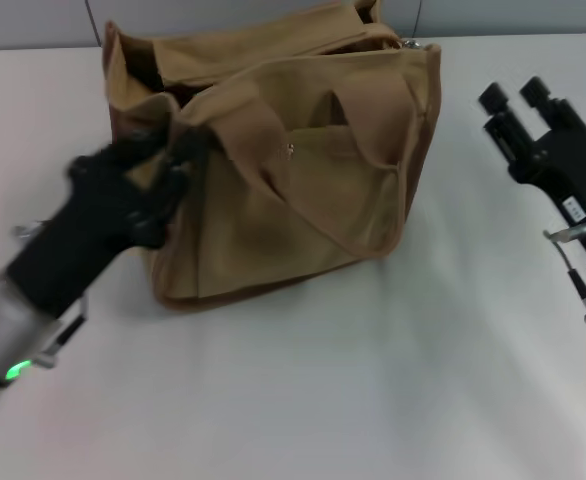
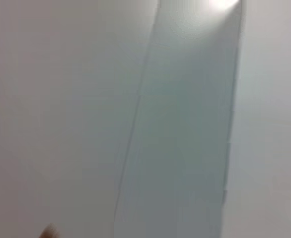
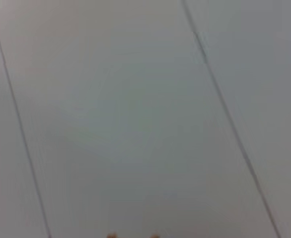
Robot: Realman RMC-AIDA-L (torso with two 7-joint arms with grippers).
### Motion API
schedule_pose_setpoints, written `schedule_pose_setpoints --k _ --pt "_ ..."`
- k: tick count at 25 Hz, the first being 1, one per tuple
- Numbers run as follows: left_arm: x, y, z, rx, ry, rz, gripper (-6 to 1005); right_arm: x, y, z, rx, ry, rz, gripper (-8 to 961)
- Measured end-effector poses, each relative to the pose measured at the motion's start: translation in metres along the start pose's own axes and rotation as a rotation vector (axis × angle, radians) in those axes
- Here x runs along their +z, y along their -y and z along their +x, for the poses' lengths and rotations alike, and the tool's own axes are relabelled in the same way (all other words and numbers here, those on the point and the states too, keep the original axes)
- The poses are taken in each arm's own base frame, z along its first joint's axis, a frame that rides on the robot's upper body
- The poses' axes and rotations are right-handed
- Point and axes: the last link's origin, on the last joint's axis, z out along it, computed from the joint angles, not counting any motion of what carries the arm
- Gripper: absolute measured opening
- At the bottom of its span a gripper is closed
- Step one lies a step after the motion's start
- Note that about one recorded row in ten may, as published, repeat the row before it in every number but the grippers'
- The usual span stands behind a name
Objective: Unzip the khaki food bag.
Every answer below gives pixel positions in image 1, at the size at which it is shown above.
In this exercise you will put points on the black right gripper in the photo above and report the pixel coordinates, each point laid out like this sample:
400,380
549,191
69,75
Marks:
578,175

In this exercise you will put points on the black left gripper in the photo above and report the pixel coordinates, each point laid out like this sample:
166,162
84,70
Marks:
83,225

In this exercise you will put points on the silver metal zipper pull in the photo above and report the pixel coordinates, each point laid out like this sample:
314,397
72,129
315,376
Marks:
411,44

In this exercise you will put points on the khaki canvas food bag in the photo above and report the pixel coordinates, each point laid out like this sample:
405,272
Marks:
293,215

